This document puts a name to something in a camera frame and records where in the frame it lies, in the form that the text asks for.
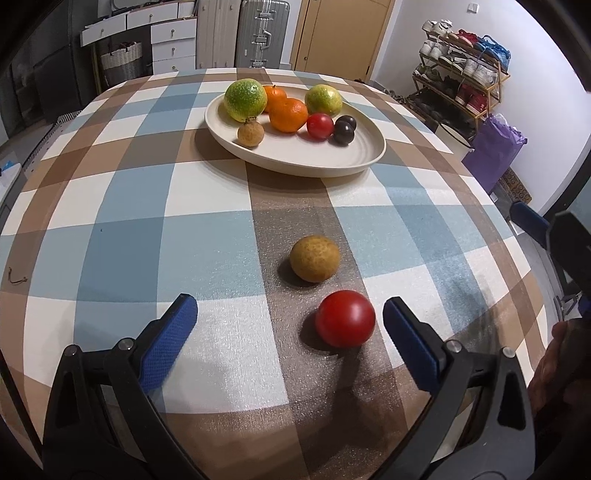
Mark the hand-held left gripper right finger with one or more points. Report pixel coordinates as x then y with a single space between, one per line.
411 341

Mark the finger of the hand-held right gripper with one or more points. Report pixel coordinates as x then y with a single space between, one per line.
531 224

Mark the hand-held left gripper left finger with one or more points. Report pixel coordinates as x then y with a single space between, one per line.
171 341

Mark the red cherry tomato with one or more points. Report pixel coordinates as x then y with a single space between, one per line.
345 321
320 126

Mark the dark purple round fruit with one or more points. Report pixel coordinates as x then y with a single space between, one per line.
344 134
348 121

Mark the round cream plate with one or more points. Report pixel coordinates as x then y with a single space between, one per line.
314 154

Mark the brown longan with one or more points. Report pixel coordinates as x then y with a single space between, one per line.
250 134
315 258

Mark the large green orange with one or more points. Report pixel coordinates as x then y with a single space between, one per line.
244 99

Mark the small orange tangerine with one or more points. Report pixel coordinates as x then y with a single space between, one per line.
288 115
276 96

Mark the person's right hand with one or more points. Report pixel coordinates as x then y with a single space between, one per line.
545 378

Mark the brown doormat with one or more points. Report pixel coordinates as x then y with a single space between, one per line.
512 184

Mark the purple bag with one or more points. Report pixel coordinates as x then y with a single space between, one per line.
491 152

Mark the round white stool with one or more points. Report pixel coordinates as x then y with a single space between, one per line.
455 136

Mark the wooden shoe rack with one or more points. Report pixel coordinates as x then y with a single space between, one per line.
457 82

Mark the collection of assorted shoes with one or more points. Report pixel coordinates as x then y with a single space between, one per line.
475 69

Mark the small brown twig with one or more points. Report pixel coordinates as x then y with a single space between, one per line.
17 279

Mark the small green citrus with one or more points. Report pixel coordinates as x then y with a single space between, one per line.
323 100

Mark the wooden door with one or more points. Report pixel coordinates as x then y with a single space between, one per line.
341 37

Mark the wicker basket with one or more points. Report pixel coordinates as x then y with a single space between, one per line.
122 62

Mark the white drawer cabinet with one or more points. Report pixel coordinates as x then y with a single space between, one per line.
173 41

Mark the beige suitcase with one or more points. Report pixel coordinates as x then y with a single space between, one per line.
217 32

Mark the silver suitcase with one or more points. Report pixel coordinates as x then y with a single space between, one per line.
263 27

